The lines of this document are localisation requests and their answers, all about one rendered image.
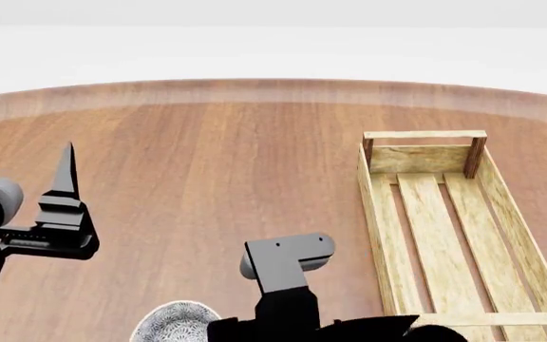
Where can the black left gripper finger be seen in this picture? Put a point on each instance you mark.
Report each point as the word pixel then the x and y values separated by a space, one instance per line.
pixel 67 185

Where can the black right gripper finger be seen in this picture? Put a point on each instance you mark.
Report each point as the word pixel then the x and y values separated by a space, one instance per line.
pixel 364 329

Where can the grey patterned bowl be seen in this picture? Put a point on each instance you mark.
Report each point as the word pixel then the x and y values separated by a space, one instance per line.
pixel 174 322

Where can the wooden slatted tray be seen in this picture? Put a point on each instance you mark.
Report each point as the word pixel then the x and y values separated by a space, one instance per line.
pixel 449 231

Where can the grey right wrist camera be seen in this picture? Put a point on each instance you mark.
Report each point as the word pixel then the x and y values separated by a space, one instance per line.
pixel 283 260

